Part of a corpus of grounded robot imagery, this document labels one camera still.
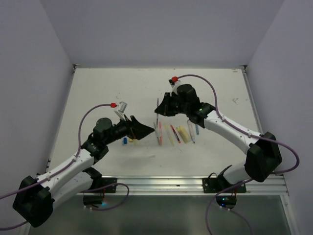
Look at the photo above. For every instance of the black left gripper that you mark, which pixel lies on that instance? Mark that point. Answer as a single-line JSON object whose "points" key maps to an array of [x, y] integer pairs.
{"points": [[139, 130]]}

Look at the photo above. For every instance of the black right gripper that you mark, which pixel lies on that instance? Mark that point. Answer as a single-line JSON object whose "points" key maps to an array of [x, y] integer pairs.
{"points": [[164, 108]]}

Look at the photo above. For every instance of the green highlighter pen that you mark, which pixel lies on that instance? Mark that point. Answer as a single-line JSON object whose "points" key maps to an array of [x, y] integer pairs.
{"points": [[157, 135]]}

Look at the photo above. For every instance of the dark red pen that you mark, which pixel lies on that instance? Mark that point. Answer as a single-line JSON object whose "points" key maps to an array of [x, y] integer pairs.
{"points": [[175, 133]]}

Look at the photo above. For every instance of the pink highlighter pen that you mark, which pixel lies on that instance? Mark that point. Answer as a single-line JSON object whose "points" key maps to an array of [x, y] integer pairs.
{"points": [[160, 133]]}

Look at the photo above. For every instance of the yellow marker with blue cap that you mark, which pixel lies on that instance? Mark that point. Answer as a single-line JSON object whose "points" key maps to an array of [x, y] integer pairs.
{"points": [[186, 136]]}

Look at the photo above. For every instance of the blue capped pen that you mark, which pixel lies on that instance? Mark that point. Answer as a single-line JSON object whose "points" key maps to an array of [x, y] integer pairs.
{"points": [[191, 132]]}

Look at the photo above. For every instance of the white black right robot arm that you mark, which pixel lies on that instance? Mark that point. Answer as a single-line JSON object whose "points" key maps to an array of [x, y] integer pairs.
{"points": [[262, 153]]}

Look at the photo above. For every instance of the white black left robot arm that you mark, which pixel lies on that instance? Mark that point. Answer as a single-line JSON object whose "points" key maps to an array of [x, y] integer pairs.
{"points": [[39, 196]]}

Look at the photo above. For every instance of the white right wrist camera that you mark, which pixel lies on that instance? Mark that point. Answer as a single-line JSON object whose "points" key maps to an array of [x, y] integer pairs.
{"points": [[175, 83]]}

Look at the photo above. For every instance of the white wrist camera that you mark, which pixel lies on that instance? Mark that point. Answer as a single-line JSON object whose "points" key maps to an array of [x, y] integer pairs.
{"points": [[119, 109], [175, 83]]}

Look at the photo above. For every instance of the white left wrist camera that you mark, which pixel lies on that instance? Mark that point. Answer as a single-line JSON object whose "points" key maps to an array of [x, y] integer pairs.
{"points": [[119, 109]]}

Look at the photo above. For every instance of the aluminium table edge rail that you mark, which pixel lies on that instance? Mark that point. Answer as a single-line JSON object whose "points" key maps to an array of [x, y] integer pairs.
{"points": [[191, 186]]}

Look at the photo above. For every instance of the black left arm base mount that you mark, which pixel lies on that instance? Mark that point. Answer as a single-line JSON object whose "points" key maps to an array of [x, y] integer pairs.
{"points": [[96, 193]]}

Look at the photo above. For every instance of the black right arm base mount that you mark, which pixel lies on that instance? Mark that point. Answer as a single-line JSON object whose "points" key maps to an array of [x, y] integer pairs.
{"points": [[215, 183]]}

